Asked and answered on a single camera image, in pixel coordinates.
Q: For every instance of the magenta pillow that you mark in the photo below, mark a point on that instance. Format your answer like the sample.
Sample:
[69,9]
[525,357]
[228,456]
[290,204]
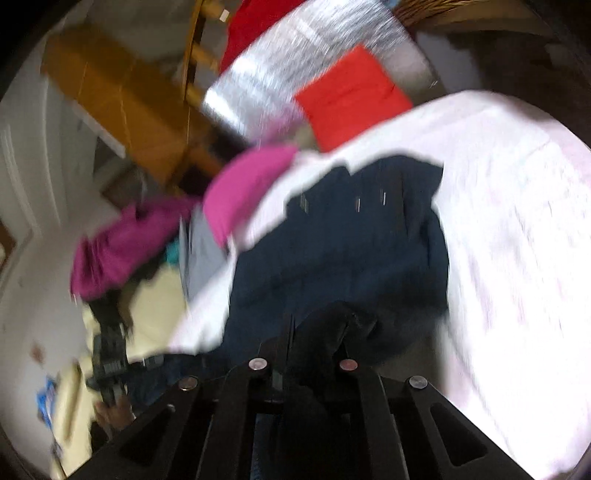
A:
[249,184]

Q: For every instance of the wooden pillar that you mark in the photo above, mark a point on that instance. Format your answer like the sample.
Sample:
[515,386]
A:
[120,92]

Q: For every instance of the red pillow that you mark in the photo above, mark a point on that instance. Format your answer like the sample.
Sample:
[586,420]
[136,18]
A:
[351,101]

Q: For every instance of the cream leather sofa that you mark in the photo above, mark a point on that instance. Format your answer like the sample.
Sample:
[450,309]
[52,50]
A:
[157,304]

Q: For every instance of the magenta fleece garment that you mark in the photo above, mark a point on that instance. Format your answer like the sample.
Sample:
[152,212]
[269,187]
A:
[120,249]

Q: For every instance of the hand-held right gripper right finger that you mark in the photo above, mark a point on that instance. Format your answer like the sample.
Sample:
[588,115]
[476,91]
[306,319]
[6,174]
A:
[369,397]

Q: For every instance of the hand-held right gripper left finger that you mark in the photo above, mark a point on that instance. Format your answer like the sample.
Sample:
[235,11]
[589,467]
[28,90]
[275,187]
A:
[240,392]

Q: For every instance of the silver foil insulation mat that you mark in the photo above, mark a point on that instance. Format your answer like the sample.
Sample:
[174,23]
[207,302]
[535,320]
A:
[277,69]

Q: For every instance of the red cloth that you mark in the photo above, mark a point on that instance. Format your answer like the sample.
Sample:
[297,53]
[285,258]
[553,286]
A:
[249,27]

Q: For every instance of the blue white packet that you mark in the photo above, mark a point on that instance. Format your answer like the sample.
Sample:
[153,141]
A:
[47,401]

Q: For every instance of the wicker basket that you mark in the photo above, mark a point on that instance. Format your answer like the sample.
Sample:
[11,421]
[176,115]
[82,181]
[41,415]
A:
[425,9]

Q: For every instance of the navy puffer jacket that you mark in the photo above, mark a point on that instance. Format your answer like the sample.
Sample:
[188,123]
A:
[346,249]

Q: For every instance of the wooden stair railing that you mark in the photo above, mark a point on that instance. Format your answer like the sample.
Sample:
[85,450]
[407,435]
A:
[191,46]

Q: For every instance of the grey garment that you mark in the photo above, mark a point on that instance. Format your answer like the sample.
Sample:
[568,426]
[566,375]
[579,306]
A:
[203,258]

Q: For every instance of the teal garment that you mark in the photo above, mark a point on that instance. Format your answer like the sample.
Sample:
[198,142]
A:
[173,254]

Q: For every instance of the black garment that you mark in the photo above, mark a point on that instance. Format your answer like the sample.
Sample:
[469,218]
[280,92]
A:
[108,309]

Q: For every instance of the person's left hand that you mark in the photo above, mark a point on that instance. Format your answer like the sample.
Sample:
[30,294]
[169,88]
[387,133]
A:
[115,413]

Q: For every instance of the pale pink blanket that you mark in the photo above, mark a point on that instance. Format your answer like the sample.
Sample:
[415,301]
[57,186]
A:
[508,230]

